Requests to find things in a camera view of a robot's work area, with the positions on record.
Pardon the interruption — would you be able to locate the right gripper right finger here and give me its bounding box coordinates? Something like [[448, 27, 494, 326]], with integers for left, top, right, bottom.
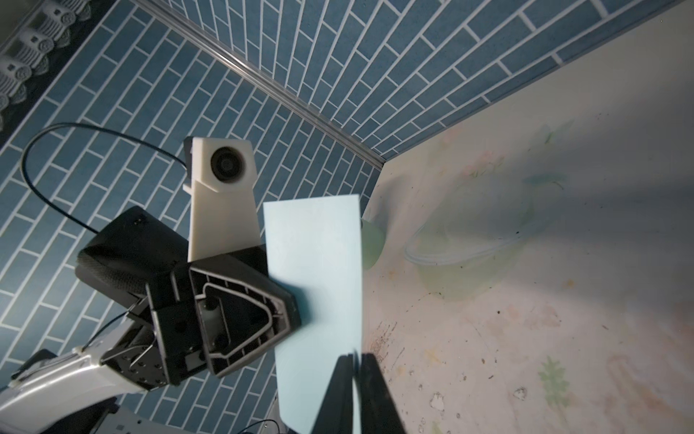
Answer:
[[360, 354, 406, 434]]

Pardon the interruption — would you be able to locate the left camera black cable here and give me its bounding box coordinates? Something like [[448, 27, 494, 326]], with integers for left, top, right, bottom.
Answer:
[[19, 122, 189, 235]]

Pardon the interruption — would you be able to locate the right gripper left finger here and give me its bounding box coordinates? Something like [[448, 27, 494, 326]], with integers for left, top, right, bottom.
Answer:
[[311, 354, 354, 434]]

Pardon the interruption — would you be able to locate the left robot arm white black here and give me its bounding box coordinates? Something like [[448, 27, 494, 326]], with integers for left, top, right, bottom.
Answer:
[[1, 206, 301, 433]]

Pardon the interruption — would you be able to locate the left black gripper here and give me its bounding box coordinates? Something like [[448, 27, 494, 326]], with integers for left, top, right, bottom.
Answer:
[[101, 246, 302, 391]]

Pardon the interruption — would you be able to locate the light blue square paper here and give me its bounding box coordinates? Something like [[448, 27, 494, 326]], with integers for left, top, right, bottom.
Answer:
[[263, 195, 363, 433]]

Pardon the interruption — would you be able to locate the green pencil cup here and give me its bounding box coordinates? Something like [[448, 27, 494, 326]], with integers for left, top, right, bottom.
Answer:
[[361, 220, 386, 271]]

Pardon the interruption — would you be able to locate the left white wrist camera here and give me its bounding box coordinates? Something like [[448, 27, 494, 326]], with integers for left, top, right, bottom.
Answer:
[[184, 137, 260, 262]]

